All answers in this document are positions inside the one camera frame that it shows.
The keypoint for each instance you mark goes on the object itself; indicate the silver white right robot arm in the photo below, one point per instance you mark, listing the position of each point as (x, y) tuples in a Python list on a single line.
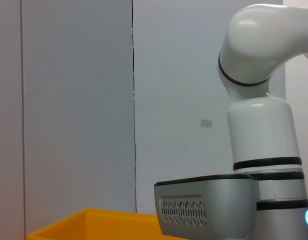
[(263, 125)]

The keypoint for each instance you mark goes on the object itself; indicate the yellow plastic bin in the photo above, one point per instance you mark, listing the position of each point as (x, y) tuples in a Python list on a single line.
[(93, 225)]

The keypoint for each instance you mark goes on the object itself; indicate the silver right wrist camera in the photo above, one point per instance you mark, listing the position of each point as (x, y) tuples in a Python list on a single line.
[(218, 205)]

